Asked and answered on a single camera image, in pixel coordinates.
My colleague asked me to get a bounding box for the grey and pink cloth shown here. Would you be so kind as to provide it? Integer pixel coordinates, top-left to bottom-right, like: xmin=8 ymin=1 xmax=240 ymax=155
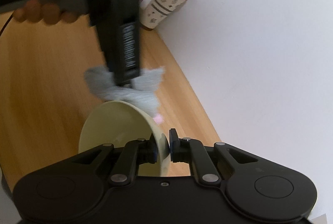
xmin=83 ymin=66 xmax=165 ymax=124

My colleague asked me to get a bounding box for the pale yellow bowl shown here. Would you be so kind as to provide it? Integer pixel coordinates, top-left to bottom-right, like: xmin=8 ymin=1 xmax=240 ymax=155
xmin=78 ymin=101 xmax=170 ymax=177

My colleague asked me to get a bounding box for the red lid patterned tumbler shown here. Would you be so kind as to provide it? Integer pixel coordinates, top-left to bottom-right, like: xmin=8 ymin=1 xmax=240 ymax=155
xmin=140 ymin=0 xmax=188 ymax=30

